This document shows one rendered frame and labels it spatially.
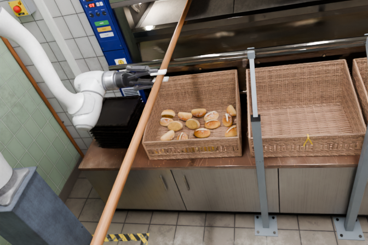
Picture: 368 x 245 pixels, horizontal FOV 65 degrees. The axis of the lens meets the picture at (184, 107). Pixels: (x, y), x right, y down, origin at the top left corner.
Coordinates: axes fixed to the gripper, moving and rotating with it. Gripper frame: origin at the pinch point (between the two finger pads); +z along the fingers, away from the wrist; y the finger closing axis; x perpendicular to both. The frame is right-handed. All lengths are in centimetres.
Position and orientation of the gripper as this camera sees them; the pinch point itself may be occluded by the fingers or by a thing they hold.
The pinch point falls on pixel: (159, 75)
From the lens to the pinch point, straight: 128.9
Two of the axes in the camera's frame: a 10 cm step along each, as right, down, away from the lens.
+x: -1.6, 6.5, -7.4
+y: 2.2, 7.6, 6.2
